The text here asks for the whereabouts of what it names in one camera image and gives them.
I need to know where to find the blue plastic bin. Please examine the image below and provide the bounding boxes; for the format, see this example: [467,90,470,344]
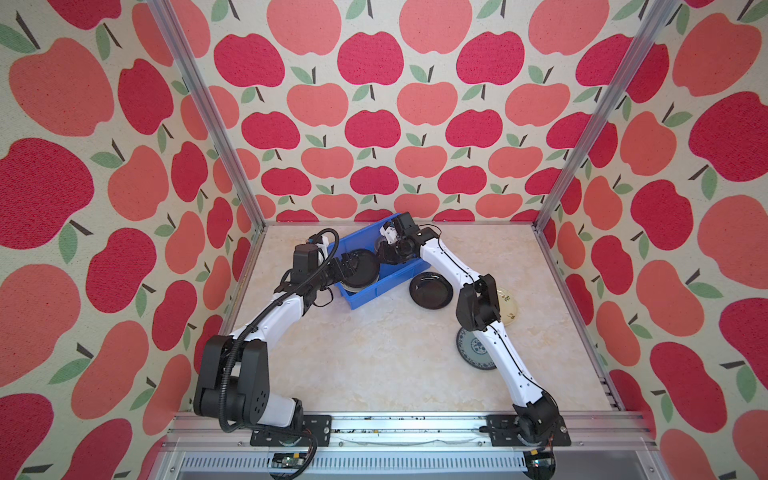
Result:
[336,214,430,309]

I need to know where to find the black round plate front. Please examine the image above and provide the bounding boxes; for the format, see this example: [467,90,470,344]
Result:
[341,249,380,287]

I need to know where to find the white floral round plate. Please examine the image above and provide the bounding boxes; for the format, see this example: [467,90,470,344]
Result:
[343,285,374,295]

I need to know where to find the blue patterned round plate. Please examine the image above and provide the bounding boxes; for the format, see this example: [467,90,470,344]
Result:
[456,328,496,371]

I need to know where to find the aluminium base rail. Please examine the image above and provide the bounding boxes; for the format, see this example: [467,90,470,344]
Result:
[148,411,671,479]

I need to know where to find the aluminium corner post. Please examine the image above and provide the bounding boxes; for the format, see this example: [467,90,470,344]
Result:
[532,0,682,235]
[148,1,266,233]

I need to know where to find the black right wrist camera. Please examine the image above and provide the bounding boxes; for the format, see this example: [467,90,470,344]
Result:
[380,212,419,245]

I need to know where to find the aluminium right corner post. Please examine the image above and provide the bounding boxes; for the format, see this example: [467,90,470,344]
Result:
[532,0,682,235]

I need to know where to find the cream yellow round plate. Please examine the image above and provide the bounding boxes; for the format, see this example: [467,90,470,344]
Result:
[497,288,519,327]

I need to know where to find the black round plate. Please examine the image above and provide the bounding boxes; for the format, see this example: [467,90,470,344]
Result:
[409,272,454,310]
[341,249,380,287]

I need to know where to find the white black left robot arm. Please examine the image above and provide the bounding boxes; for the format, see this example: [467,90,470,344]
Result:
[193,259,349,432]

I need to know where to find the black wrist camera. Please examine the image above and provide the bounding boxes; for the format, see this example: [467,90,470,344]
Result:
[290,243,325,285]
[380,212,419,245]

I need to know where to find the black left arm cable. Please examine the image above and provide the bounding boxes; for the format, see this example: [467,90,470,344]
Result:
[217,227,341,434]

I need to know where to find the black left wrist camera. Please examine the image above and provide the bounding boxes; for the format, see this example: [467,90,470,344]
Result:
[290,243,325,285]

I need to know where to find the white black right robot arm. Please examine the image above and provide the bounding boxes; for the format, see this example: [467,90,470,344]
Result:
[376,222,562,446]

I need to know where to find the aluminium left corner post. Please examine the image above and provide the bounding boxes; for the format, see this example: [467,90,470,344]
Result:
[148,1,266,233]

